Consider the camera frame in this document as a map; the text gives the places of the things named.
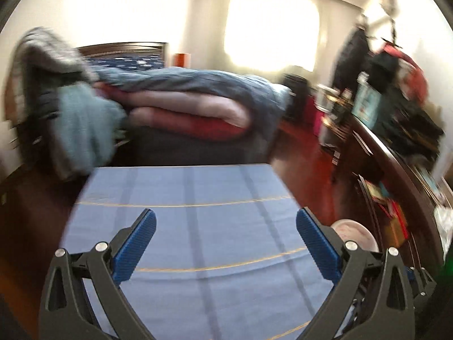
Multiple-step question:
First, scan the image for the teal patterned bag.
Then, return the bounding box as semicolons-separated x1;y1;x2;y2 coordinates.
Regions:
352;71;381;129

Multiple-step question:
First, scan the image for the blue striped table cloth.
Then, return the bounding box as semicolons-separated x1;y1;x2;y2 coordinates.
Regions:
61;163;332;339

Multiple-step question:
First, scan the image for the dark blue blanket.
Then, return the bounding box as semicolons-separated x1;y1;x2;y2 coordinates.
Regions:
91;65;291;137

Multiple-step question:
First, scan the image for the folded pink red quilt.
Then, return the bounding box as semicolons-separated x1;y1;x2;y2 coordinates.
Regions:
94;81;253;142

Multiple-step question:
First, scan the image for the red black hanging bag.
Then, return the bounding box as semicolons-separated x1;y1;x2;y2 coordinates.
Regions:
375;41;428;106

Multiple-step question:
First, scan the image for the light blue fleece garment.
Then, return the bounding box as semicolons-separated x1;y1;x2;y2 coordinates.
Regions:
48;81;127;180

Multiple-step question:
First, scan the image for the dark bed base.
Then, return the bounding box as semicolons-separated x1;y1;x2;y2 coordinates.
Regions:
110;125;278;167

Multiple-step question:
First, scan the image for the grey fuzzy garment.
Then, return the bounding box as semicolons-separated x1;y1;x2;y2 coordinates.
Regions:
5;27;98;124

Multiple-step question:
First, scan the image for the black hanging jacket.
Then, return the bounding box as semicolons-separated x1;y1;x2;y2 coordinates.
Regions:
332;28;369;94

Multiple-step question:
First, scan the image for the dark wooden dresser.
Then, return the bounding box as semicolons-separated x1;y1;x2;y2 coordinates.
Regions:
332;119;444;275

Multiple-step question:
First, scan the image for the wooden bed headboard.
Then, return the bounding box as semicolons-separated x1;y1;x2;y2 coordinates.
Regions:
78;41;168;67

